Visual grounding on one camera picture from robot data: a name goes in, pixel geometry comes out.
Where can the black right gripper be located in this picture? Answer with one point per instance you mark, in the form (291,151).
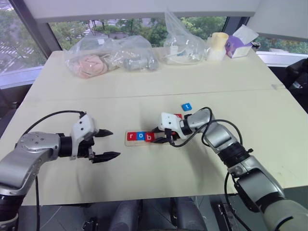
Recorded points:
(173,138)

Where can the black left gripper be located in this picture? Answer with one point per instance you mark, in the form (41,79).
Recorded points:
(84,150)

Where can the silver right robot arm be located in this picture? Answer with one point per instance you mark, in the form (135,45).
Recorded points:
(216,136)

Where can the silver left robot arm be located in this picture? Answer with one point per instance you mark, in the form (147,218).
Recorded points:
(31,149)

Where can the red letter b block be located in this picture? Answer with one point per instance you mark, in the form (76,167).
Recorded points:
(149,137)

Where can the blue letter o block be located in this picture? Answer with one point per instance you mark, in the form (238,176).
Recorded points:
(140,136)

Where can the wooden letter tray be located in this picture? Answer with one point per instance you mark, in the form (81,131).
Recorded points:
(139,143)

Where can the red letter r block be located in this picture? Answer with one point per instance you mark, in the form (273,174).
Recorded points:
(131,136)

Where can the blue letter t block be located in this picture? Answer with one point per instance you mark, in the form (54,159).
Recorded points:
(186,107)

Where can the clear bag with pink cloth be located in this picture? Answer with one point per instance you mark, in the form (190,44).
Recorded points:
(96,57)

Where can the tall clear plastic bag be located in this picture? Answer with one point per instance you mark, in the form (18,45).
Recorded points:
(183,45)

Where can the purple tissue box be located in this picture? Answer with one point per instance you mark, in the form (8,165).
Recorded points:
(237,47)

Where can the small black round object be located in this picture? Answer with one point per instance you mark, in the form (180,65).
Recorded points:
(255,44)

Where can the black chair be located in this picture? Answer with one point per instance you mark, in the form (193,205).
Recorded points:
(298,77)

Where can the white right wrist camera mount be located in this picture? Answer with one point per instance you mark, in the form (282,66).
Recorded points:
(169,121)

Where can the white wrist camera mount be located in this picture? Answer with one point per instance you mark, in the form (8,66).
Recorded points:
(83,126)
(169,121)

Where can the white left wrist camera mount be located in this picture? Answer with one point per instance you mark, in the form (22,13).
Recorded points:
(83,126)

